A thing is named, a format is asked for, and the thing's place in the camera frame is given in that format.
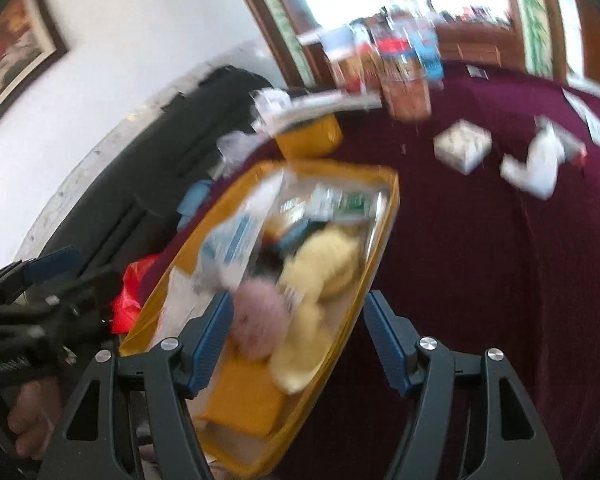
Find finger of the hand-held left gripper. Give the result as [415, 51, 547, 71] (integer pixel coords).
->
[22, 246, 83, 286]
[0, 260, 26, 296]

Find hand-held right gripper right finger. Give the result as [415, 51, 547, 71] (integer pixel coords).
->
[364, 290, 563, 480]

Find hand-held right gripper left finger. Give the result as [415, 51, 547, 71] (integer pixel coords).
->
[39, 290, 235, 480]

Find pink fuzzy ball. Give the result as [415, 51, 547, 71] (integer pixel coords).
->
[230, 280, 292, 361]

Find yellow plush cloth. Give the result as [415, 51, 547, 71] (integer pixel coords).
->
[270, 227, 366, 393]

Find white blue patterned packet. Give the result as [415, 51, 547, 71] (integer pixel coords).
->
[200, 170, 286, 291]

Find person's left hand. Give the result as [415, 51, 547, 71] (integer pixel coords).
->
[7, 377, 66, 458]

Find red plastic bag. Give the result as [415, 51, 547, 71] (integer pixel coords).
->
[111, 254, 163, 333]

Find maroon tablecloth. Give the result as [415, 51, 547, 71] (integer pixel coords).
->
[125, 57, 600, 480]

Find blue cloth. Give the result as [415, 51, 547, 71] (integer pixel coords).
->
[177, 180, 213, 228]

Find black bag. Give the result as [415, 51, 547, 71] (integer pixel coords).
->
[17, 67, 281, 311]

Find clear plastic bag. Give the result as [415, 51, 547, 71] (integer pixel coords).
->
[215, 130, 261, 181]

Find white patterned box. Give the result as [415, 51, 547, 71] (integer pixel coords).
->
[432, 119, 493, 176]

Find small yellow box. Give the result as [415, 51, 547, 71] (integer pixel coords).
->
[275, 112, 343, 161]

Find white rolled cloth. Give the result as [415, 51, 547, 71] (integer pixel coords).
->
[500, 120, 566, 201]

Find clear jar orange contents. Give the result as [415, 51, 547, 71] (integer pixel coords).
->
[380, 25, 433, 123]

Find stack of newspapers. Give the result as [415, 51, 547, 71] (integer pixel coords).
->
[252, 89, 385, 133]

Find red white carton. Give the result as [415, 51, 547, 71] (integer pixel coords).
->
[535, 115, 588, 166]

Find wooden cabinet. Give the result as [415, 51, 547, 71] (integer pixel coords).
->
[435, 25, 526, 68]

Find framed wall picture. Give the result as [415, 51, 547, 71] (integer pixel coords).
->
[0, 0, 70, 146]

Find wooden window frame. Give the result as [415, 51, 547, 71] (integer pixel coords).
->
[225, 0, 581, 86]

